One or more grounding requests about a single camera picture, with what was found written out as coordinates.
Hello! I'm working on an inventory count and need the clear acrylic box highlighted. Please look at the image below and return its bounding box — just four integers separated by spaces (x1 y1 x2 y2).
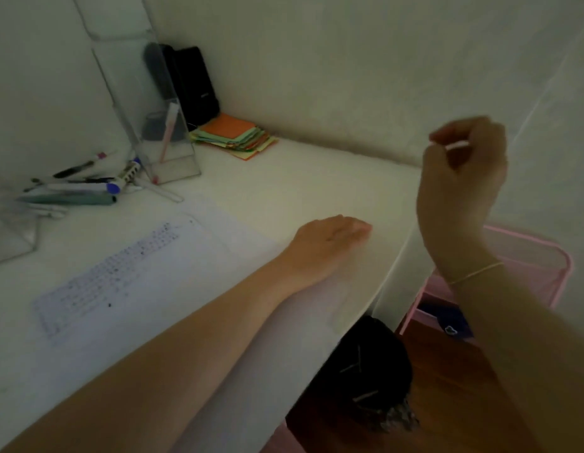
0 172 41 267
70 0 202 186

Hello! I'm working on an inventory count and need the blue cloth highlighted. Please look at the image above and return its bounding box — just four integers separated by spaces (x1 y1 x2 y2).
416 301 474 340

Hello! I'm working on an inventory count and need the person's right forearm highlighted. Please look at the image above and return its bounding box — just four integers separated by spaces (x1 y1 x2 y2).
450 264 584 453

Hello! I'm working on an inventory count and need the person's left hand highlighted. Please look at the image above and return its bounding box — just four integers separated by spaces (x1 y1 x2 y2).
280 215 372 292

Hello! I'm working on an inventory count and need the person's right hand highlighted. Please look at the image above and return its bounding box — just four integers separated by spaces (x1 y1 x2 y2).
416 116 509 284

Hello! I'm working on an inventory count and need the pink fabric garment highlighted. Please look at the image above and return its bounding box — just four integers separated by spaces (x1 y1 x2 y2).
259 419 307 453

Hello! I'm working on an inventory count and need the black backpack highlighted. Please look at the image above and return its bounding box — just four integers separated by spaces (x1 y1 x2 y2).
291 315 420 432

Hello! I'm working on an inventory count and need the thin wrist bracelet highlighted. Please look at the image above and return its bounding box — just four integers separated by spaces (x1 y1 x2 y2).
445 261 506 286

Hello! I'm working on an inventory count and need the pile of assorted pens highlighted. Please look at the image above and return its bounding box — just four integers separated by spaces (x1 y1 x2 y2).
18 150 185 220

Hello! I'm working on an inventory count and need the pink metal cart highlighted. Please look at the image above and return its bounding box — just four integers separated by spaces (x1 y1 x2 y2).
399 225 574 347

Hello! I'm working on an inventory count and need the black bag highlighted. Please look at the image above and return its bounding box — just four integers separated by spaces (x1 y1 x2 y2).
159 44 221 130

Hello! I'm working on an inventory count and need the stack of coloured sticky notes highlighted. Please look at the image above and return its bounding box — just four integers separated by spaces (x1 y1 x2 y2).
190 113 279 161

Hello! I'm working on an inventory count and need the white paper sheet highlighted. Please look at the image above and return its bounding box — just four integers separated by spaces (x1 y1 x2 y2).
18 198 349 453

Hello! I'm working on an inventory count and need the person's left forearm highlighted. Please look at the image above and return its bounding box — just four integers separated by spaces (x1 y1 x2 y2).
0 252 298 453

